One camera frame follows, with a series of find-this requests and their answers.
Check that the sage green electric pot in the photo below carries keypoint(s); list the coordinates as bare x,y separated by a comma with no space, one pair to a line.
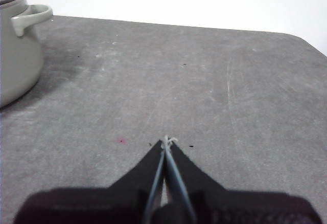
18,60

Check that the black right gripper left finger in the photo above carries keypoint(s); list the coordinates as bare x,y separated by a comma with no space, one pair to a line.
102,206

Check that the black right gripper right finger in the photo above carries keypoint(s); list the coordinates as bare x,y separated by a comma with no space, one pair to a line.
230,208

